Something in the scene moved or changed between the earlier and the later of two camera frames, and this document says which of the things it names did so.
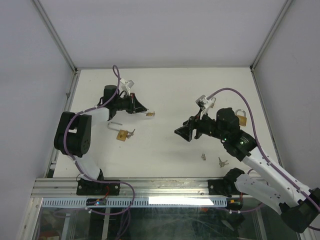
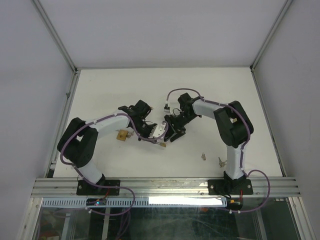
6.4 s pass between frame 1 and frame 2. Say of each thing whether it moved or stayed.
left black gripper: moved
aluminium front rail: stayed
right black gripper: moved
